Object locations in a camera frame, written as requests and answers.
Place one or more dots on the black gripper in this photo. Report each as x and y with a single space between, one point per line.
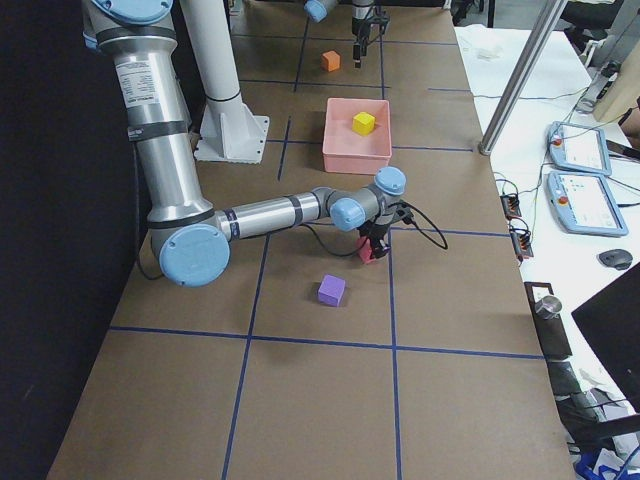
372 233
359 31

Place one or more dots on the red foam block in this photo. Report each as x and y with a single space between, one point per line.
363 250

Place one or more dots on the yellow foam block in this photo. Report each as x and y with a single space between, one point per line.
363 123

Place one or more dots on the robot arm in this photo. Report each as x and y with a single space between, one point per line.
190 237
363 16

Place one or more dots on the pink plastic bin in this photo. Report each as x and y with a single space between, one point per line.
346 151

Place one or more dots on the orange foam block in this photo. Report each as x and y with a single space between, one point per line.
330 61

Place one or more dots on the purple foam block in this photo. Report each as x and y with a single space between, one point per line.
331 290

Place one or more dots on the orange connector board far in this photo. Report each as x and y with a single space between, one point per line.
511 205

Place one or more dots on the orange connector board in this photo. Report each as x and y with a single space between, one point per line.
511 205
521 242

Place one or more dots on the orange connector board near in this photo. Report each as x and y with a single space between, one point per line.
521 242

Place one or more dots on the white mounting column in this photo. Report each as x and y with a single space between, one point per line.
229 131

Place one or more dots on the silver metal cylinder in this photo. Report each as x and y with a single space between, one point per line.
547 307

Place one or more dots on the lower teach pendant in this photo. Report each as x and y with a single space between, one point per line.
584 204

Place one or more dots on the teach pendant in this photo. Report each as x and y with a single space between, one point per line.
584 204
579 148

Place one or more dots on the upper teach pendant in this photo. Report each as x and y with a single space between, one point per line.
579 148

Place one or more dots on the black computer mouse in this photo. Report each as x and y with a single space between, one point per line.
618 259

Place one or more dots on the black monitor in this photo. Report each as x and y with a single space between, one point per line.
609 322

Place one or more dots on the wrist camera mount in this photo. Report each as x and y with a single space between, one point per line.
402 212
379 19

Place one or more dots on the aluminium frame post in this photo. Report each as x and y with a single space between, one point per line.
540 33

